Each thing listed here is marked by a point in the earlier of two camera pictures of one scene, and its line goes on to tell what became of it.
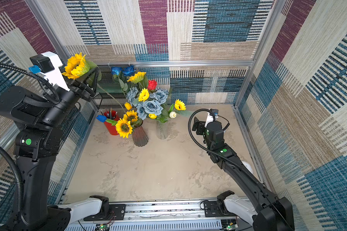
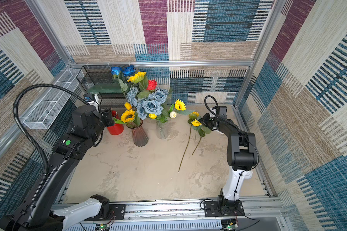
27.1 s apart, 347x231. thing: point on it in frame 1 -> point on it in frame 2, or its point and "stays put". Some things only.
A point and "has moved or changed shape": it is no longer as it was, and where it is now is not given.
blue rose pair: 126,71 stays put
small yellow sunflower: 179,105 stays put
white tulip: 172,114 stays put
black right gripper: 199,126 -> 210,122
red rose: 152,84 stays put
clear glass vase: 162,129 stays put
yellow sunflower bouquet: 144,95 has moved or changed shape
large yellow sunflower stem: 78,66 -> 193,116
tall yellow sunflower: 137,77 stays put
